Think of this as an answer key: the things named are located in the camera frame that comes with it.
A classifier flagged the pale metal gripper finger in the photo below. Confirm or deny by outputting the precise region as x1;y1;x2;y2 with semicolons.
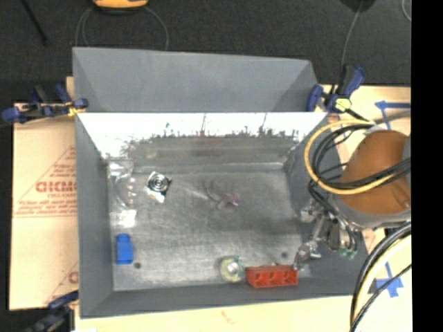
299;205;325;223
293;240;323;273

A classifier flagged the red-brown flat block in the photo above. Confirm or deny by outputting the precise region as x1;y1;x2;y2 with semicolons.
246;265;300;289

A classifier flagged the pale yellow round disc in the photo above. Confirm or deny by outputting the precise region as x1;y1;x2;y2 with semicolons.
218;255;246;284

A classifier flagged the clear purple plastic piece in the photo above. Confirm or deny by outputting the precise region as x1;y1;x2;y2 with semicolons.
203;179;242;213

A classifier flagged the shiny metal round disc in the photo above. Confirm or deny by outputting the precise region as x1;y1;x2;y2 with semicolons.
145;170;173;204

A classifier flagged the grey metal bin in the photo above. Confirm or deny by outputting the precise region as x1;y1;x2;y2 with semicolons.
71;46;368;317

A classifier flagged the blue plastic cap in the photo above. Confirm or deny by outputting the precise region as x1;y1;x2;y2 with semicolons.
115;233;135;266

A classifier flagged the clear plastic bottle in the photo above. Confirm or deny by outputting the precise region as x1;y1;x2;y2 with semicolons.
106;160;139;229

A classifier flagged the brown cardboard board red print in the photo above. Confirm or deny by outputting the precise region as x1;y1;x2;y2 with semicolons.
8;75;81;311

